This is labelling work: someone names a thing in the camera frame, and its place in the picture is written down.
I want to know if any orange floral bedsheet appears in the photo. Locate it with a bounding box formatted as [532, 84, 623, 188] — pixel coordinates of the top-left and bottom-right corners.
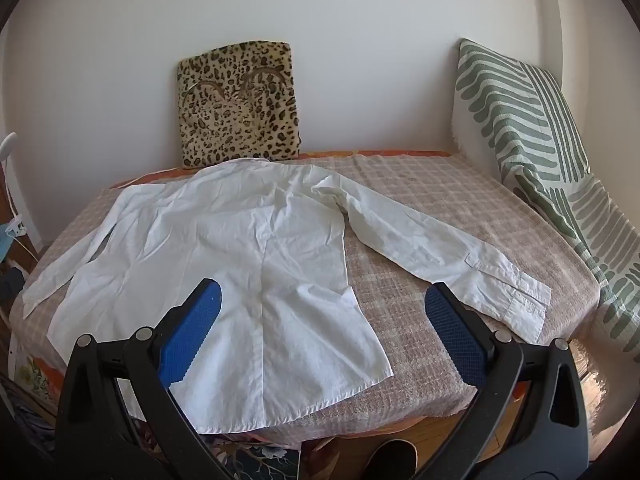
[107, 148, 453, 191]

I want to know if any dark slipper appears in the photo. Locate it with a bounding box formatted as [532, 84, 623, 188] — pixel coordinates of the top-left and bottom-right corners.
[361, 439, 418, 480]

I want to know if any pink checked blanket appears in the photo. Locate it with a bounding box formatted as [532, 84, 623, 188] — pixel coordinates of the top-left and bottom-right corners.
[10, 152, 601, 446]

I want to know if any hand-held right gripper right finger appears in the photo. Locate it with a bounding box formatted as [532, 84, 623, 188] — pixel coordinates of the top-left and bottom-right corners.
[415, 282, 593, 480]

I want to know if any green striped white cushion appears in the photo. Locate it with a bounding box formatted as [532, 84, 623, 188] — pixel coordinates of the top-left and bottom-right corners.
[452, 37, 640, 356]

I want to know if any wooden bed frame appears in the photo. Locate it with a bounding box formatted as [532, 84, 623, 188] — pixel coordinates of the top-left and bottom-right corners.
[295, 390, 506, 480]

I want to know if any white long-sleeved shirt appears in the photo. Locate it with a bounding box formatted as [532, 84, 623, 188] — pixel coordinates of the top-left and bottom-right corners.
[21, 156, 553, 436]

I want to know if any dark floral cloth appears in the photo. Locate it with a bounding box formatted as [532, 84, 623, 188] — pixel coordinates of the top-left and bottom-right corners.
[215, 435, 302, 480]

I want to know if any white desk lamp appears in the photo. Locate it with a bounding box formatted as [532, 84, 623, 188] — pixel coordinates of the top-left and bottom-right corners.
[0, 132, 21, 171]

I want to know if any leopard print cushion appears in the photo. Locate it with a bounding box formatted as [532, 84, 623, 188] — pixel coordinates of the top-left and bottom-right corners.
[175, 39, 302, 168]

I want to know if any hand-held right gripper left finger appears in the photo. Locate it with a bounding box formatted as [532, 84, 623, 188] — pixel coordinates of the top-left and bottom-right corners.
[54, 278, 236, 480]

